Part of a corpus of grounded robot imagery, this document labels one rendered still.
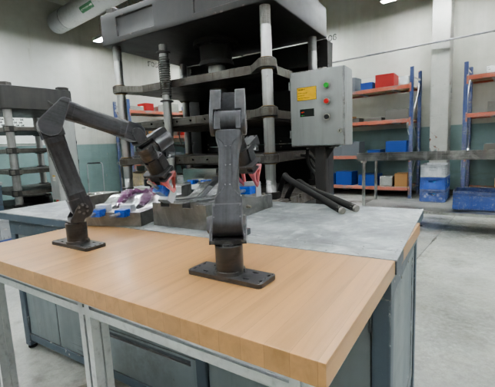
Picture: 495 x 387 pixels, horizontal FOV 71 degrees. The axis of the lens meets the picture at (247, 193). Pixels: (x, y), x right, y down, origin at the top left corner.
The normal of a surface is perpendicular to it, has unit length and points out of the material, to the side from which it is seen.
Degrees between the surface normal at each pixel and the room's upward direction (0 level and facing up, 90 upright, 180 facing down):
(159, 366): 90
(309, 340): 0
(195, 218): 90
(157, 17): 90
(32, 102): 90
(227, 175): 61
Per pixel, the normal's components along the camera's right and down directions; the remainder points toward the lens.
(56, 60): 0.78, 0.04
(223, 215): -0.05, -0.36
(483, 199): -0.57, 0.19
